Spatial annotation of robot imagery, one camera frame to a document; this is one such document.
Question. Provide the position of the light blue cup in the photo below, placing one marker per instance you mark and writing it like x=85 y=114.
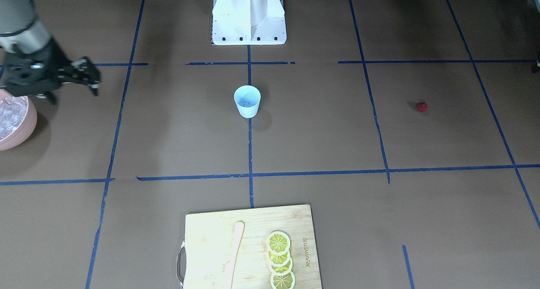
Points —
x=250 y=92

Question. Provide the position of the red strawberry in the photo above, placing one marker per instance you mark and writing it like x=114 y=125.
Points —
x=422 y=107

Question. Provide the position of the wooden cutting board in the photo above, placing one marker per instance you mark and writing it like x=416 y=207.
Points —
x=208 y=243

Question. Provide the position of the lemon slice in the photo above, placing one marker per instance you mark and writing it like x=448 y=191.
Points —
x=285 y=281
x=278 y=243
x=282 y=270
x=278 y=260

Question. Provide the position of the white camera post with base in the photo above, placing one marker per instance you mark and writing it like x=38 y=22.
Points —
x=248 y=22

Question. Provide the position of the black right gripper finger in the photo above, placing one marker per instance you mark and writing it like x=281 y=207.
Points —
x=84 y=69
x=92 y=85

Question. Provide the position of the clear ice cubes pile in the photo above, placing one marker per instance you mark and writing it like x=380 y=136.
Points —
x=12 y=113

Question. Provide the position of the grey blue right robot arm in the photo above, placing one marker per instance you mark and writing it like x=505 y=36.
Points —
x=20 y=23

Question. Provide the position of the yellow plastic knife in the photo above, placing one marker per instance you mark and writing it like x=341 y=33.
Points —
x=229 y=268

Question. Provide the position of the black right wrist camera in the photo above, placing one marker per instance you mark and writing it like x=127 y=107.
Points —
x=31 y=80

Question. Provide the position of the pink bowl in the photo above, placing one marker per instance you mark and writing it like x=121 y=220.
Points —
x=25 y=129

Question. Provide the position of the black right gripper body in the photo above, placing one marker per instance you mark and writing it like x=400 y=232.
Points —
x=54 y=55

